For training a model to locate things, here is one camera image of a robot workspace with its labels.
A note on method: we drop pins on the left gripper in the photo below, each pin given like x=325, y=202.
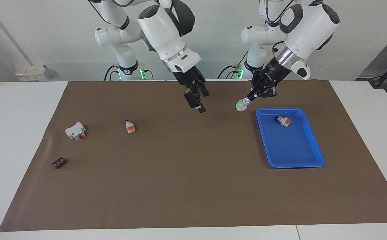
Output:
x=273, y=74

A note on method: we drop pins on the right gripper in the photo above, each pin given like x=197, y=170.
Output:
x=186, y=78

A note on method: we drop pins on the green and white switch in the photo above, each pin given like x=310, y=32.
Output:
x=242, y=105

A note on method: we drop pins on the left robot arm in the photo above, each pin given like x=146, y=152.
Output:
x=308, y=28

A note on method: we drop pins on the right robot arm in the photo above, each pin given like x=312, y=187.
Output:
x=161, y=33

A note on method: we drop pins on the blue plastic tray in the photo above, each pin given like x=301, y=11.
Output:
x=292, y=143

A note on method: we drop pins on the small black terminal block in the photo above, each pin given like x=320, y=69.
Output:
x=59, y=162

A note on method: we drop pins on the white switch with orange button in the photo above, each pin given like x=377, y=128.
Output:
x=130, y=126
x=283, y=121

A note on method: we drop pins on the white and red switch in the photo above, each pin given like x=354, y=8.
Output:
x=75, y=130

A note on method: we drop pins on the white wall box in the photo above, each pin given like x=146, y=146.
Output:
x=33, y=72

